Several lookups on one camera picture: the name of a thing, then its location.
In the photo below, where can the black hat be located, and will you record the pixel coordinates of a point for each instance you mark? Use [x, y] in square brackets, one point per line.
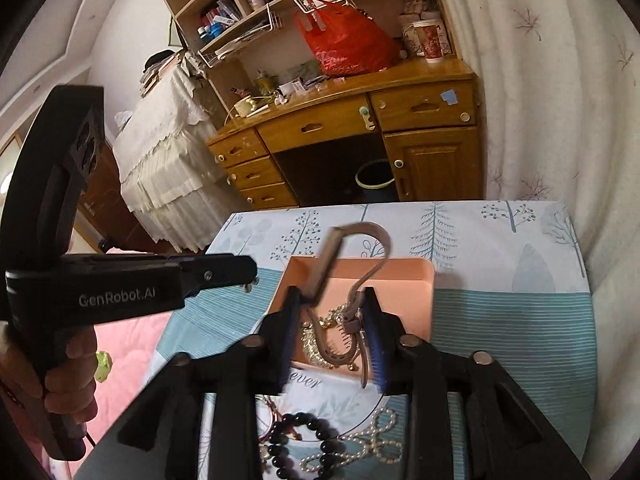
[159, 58]

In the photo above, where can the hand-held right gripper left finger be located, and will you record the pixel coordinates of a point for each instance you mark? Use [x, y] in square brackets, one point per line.
[292, 341]

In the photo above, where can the pink blanket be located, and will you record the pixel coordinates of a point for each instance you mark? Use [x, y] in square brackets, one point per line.
[135, 342]

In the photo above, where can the pink storage box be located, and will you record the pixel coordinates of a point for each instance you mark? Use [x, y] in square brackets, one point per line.
[385, 276]

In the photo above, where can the dark wooden cabinet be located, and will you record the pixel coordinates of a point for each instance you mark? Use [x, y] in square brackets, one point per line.
[102, 190]

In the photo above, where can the white floral curtain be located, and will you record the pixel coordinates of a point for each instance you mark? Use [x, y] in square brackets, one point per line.
[540, 110]

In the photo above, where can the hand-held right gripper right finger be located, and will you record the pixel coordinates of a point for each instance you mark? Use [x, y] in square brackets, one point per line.
[378, 356]

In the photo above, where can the wooden desk with drawers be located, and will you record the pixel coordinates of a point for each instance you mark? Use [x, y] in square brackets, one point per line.
[425, 150]

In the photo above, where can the small green toy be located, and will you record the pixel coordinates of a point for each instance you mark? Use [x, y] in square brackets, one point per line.
[102, 364]

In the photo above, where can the white mug with red print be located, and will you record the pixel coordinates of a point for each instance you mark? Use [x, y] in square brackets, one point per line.
[432, 40]

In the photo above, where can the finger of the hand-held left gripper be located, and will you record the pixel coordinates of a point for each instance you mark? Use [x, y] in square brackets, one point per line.
[225, 270]

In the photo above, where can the blue bucket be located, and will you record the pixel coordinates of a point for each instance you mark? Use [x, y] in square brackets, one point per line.
[375, 185]

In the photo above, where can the white lace cloth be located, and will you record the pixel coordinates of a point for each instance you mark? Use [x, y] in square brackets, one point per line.
[160, 160]

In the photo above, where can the red plastic bag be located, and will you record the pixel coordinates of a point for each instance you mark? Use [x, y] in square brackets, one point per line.
[345, 40]

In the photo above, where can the tree print tablecloth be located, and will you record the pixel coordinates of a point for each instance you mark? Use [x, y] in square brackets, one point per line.
[500, 310]

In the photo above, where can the white patterned mug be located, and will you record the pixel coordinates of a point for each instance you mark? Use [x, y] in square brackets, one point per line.
[410, 40]

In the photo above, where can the person's left hand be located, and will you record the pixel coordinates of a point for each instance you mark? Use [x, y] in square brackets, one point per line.
[75, 380]

